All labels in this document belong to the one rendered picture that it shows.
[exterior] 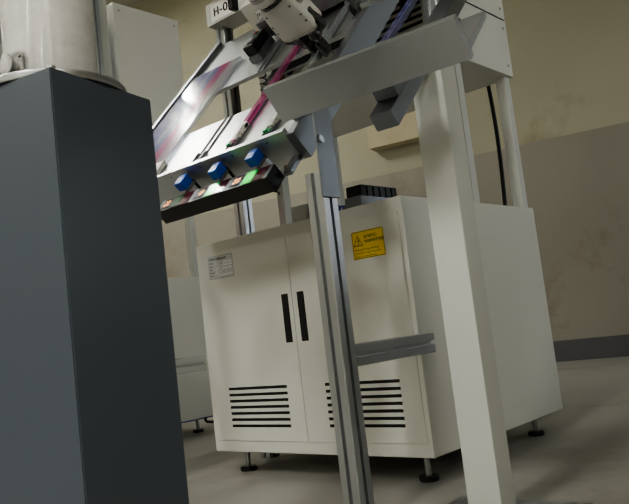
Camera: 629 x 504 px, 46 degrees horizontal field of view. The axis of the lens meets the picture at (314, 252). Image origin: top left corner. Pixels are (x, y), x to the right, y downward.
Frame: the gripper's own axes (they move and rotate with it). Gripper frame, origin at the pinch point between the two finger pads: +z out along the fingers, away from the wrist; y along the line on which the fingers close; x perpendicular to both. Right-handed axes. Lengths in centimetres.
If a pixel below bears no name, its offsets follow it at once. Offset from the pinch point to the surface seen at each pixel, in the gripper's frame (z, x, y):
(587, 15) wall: 203, -247, 45
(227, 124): -2.1, 16.9, 20.4
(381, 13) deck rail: 5.7, -11.7, -10.0
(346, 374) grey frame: 20, 70, -14
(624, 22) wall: 212, -241, 27
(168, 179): -5.9, 33.2, 28.3
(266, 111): -2.3, 18.2, 7.0
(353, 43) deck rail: 0.8, 2.8, -10.0
